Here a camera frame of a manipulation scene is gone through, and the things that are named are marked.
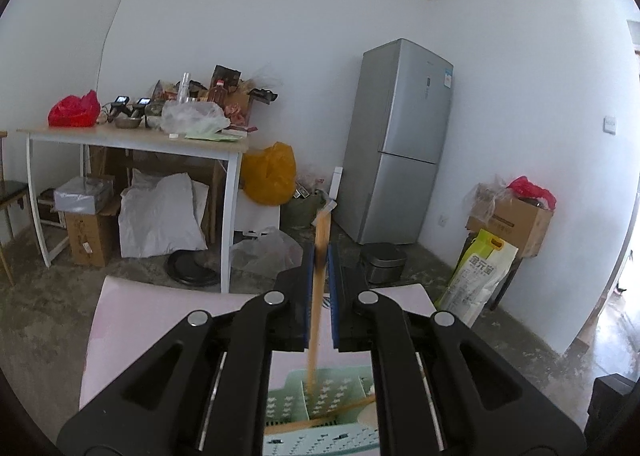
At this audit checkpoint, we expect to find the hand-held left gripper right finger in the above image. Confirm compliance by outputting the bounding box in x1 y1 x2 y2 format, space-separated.
327 241 587 456

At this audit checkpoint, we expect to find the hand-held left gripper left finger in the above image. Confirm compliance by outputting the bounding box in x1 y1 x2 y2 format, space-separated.
56 241 317 456

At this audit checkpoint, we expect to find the wooden chopstick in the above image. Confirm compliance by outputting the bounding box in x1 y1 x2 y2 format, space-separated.
264 393 377 434
306 208 333 398

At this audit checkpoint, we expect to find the mint green utensil holder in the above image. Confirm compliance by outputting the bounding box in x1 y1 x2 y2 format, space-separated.
262 367 382 456

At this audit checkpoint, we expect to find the grey rice cooker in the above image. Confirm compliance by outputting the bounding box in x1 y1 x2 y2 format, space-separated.
359 242 407 285

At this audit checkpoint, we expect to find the clear plastic bag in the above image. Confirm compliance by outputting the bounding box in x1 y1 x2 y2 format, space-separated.
161 100 231 137
230 227 304 281

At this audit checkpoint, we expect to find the white board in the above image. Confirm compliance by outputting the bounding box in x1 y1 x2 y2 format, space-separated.
234 188 281 237

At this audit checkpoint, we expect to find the black round pan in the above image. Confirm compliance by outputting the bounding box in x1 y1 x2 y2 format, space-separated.
166 250 222 287

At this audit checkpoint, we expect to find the yellow green rice bag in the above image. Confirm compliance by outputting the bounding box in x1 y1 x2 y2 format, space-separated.
435 228 519 327

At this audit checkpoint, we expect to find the orange plastic bag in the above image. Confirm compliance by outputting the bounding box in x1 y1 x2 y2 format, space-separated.
241 142 297 207

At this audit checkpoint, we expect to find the white sack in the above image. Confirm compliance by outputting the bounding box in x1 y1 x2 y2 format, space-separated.
118 172 210 259

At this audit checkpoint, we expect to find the grey refrigerator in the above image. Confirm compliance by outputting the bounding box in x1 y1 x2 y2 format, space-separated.
332 38 455 246

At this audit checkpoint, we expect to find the green paper envelope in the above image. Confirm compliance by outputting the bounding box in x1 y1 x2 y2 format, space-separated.
186 128 249 142

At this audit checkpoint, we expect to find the large flat cardboard box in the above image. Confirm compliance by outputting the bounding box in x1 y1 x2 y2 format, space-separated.
90 146 226 242

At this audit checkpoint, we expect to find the small cardboard box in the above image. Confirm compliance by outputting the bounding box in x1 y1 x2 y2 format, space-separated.
65 196 123 268

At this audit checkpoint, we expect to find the red plastic bag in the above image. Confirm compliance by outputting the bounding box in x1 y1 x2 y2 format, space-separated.
47 90 101 128
507 176 557 211

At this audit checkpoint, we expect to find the pile of brown packets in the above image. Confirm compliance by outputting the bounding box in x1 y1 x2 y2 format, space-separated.
200 65 279 128

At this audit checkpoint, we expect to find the silver box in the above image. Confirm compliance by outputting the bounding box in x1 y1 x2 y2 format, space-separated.
53 176 116 214

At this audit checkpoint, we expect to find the white side table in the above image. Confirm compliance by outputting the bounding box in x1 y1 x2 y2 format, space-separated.
17 123 251 294

